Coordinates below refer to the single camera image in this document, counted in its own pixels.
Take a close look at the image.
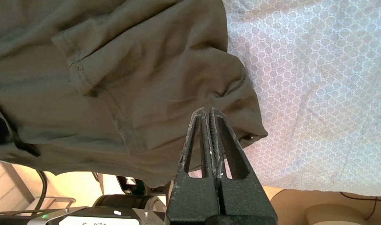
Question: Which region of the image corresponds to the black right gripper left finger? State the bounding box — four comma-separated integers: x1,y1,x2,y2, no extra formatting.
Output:
165,107,220,225

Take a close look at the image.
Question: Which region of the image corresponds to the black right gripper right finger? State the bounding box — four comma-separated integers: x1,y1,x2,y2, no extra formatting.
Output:
209,108,278,225

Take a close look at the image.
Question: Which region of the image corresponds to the black moon print t-shirt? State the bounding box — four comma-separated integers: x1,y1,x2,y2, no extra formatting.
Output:
0,0,269,188

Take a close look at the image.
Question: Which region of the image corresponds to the white labelled robot base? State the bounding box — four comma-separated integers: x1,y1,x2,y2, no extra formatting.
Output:
0,175,173,225

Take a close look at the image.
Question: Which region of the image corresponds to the beige round ribbed object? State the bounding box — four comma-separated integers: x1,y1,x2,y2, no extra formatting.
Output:
270,188,381,225

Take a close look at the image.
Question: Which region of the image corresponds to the thin black floor cable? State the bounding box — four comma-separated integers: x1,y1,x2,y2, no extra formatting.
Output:
340,191,379,221

